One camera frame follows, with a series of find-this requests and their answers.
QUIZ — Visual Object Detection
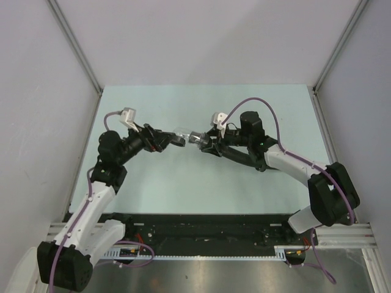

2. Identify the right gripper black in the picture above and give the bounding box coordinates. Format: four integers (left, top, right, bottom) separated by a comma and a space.
202, 125, 252, 157

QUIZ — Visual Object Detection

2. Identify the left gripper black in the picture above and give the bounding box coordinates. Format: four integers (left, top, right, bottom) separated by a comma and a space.
117, 122, 175, 165

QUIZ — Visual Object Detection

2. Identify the clear plastic elbow fitting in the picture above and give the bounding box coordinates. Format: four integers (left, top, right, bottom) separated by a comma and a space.
174, 127, 209, 148

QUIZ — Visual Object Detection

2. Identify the black corrugated hose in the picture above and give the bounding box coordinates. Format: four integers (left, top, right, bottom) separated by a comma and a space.
200, 136, 276, 173

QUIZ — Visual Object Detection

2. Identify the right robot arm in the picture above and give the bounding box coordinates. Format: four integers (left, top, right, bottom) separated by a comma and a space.
191, 111, 360, 245

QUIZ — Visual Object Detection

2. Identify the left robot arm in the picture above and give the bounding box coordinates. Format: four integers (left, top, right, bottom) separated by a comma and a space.
37, 124, 186, 292

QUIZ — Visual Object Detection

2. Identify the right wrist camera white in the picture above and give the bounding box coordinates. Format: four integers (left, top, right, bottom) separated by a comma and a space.
211, 112, 228, 138

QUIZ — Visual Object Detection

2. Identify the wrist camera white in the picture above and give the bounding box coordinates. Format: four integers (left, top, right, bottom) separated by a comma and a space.
119, 107, 138, 132
211, 112, 228, 138

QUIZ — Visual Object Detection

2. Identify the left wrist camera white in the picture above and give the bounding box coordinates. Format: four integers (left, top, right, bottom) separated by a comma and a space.
119, 107, 138, 132

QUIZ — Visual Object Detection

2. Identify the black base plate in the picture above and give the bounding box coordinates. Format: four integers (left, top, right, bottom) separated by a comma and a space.
98, 212, 316, 246

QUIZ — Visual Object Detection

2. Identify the grey slotted cable duct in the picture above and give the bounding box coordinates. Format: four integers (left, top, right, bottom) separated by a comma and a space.
101, 247, 304, 261

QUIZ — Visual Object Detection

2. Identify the left aluminium corner post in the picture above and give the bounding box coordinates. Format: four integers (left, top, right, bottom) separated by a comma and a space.
45, 0, 103, 96

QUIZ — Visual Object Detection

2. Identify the aluminium corner post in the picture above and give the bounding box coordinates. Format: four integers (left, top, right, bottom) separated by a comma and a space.
45, 0, 103, 96
312, 0, 371, 94

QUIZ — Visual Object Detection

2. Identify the right aluminium corner post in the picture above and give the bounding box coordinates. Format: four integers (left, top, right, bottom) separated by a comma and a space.
312, 0, 371, 94

